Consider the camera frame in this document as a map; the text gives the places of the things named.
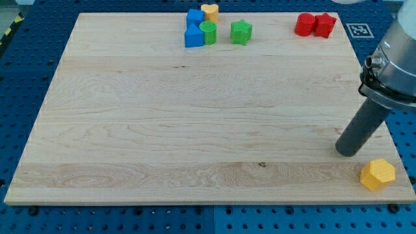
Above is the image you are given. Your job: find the green star block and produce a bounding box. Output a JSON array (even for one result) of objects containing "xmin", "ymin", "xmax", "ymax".
[{"xmin": 230, "ymin": 19, "xmax": 253, "ymax": 46}]

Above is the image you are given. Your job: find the wooden board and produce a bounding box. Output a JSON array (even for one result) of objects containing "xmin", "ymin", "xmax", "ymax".
[{"xmin": 5, "ymin": 13, "xmax": 415, "ymax": 205}]

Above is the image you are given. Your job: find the white fiducial marker tag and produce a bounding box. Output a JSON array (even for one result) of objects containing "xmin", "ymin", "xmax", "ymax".
[{"xmin": 346, "ymin": 23, "xmax": 374, "ymax": 38}]

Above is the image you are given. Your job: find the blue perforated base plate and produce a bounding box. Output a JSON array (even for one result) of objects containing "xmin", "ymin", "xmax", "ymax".
[{"xmin": 1, "ymin": 0, "xmax": 415, "ymax": 233}]

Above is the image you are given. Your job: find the yellow heart block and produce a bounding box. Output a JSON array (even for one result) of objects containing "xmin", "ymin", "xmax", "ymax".
[{"xmin": 201, "ymin": 4, "xmax": 219, "ymax": 23}]

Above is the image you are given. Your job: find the red star block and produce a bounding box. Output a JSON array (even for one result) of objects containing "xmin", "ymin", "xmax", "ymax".
[{"xmin": 314, "ymin": 13, "xmax": 337, "ymax": 38}]

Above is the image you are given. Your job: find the grey cylindrical pointer tool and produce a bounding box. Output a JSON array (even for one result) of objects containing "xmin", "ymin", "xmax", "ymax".
[{"xmin": 335, "ymin": 98, "xmax": 391, "ymax": 157}]

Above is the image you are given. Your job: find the yellow hexagon block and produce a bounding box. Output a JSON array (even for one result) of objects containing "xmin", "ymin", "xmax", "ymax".
[{"xmin": 359, "ymin": 159, "xmax": 396, "ymax": 191}]

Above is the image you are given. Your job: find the green cylinder block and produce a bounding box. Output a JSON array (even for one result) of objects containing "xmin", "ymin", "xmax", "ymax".
[{"xmin": 199, "ymin": 21, "xmax": 217, "ymax": 45}]

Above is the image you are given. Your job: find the red cylinder block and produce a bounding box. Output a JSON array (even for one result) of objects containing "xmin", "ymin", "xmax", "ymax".
[{"xmin": 294, "ymin": 13, "xmax": 316, "ymax": 36}]

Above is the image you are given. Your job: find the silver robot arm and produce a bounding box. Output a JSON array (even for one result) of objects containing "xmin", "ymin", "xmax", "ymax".
[{"xmin": 359, "ymin": 0, "xmax": 415, "ymax": 113}]

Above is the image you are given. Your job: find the blue triangle block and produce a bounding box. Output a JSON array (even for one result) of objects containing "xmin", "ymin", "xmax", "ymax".
[{"xmin": 184, "ymin": 24, "xmax": 204, "ymax": 47}]

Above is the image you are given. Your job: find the blue cube block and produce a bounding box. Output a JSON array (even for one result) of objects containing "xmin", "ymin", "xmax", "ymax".
[{"xmin": 186, "ymin": 9, "xmax": 205, "ymax": 27}]

